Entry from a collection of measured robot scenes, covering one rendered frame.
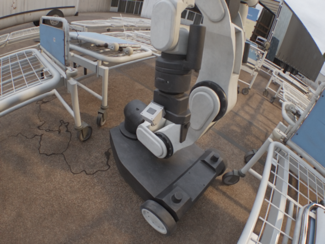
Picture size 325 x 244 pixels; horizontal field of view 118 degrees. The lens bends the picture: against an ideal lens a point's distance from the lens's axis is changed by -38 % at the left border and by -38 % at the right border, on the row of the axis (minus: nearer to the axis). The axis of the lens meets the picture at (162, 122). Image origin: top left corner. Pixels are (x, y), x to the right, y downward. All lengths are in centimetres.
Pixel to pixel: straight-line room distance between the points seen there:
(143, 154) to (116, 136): 20
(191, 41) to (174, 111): 17
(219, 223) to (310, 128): 72
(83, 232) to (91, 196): 22
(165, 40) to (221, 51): 23
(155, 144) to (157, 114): 38
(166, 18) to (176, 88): 15
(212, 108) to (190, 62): 20
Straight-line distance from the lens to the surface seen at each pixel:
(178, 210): 70
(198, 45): 33
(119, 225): 86
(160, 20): 33
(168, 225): 70
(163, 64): 34
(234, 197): 115
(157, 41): 34
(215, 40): 49
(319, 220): 66
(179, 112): 38
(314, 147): 95
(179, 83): 35
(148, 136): 75
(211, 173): 90
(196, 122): 53
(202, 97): 50
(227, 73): 50
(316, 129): 91
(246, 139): 169
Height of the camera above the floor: 84
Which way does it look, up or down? 38 degrees down
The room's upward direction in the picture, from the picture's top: 16 degrees clockwise
